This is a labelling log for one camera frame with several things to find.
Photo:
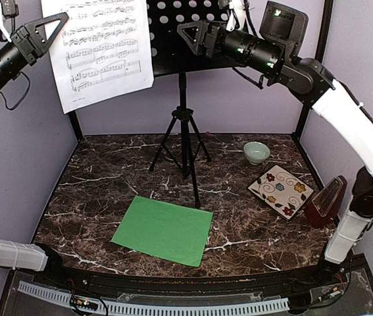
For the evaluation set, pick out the green paper sheet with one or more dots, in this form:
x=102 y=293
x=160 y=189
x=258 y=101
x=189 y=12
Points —
x=164 y=230

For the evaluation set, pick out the pale green ceramic bowl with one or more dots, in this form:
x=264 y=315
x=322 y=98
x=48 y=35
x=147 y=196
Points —
x=256 y=152

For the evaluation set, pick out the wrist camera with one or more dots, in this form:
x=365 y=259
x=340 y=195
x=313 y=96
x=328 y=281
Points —
x=9 y=8
x=232 y=10

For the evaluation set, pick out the black music stand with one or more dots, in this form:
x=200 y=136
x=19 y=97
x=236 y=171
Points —
x=171 y=55

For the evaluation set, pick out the white slotted cable duct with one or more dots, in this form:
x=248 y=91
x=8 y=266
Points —
x=132 y=304

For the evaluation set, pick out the dark red wooden metronome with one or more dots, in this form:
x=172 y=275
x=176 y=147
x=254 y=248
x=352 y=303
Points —
x=325 y=205

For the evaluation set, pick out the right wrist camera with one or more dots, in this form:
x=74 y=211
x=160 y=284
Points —
x=232 y=10

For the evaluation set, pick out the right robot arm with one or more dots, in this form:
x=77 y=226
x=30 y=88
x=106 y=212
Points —
x=274 y=53

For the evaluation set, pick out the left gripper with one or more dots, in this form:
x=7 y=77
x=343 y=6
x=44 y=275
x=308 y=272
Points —
x=31 y=51

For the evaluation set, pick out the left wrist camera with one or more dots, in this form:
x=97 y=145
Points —
x=9 y=8

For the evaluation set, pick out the small circuit board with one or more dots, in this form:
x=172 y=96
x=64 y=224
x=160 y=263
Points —
x=83 y=304

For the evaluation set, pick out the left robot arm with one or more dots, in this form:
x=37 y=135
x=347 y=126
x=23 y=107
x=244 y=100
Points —
x=14 y=255

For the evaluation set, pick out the left black frame post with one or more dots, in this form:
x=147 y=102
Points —
x=75 y=125

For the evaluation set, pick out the black front rail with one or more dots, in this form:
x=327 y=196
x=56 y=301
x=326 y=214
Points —
x=294 y=282

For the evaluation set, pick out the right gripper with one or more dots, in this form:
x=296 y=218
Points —
x=208 y=27

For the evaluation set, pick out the white sheet music paper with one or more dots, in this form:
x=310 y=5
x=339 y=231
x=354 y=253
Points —
x=102 y=51

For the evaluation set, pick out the square floral plate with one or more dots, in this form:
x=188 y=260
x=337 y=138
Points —
x=282 y=191

